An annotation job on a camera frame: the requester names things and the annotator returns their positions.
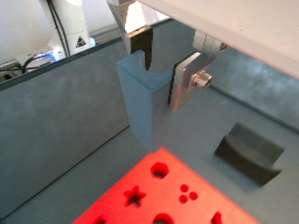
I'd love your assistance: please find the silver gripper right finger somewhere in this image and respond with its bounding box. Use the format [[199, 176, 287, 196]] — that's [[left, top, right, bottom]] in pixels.
[[169, 31, 227, 110]]

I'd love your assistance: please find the red shape-sorter block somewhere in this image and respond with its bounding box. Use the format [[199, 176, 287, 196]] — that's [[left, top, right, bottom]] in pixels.
[[73, 149, 260, 224]]

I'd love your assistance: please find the black L-shaped fixture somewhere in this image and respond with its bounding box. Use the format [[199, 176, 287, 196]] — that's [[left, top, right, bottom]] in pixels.
[[215, 122, 284, 186]]

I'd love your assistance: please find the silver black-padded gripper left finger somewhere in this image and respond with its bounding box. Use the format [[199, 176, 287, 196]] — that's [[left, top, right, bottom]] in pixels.
[[107, 0, 153, 69]]

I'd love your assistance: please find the black cable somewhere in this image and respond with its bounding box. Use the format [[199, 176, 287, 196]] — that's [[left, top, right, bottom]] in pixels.
[[0, 0, 72, 74]]

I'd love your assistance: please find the blue arch-profile bar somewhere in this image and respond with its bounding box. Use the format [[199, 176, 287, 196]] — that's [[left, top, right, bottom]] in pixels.
[[116, 51, 172, 151]]

